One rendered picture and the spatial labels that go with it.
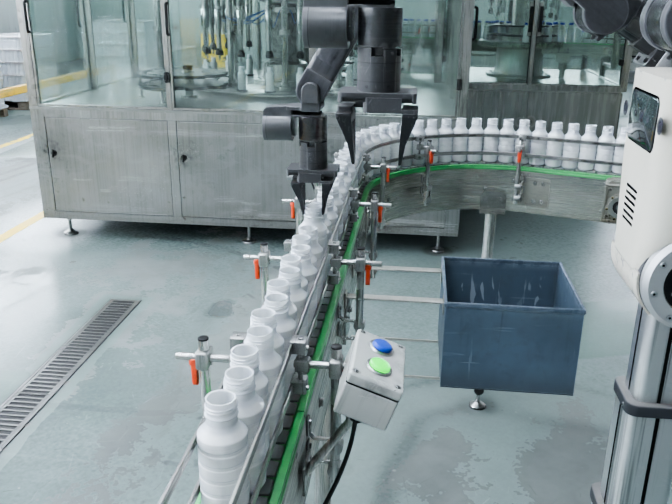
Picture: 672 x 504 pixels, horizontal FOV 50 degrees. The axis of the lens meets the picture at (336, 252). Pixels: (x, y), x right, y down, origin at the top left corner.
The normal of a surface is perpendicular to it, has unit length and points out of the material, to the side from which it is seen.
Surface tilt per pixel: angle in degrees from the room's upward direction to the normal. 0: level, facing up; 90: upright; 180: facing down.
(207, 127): 90
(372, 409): 90
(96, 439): 0
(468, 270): 90
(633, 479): 90
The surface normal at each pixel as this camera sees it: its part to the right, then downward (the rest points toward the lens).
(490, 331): -0.11, 0.33
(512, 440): 0.01, -0.94
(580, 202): -0.41, 0.30
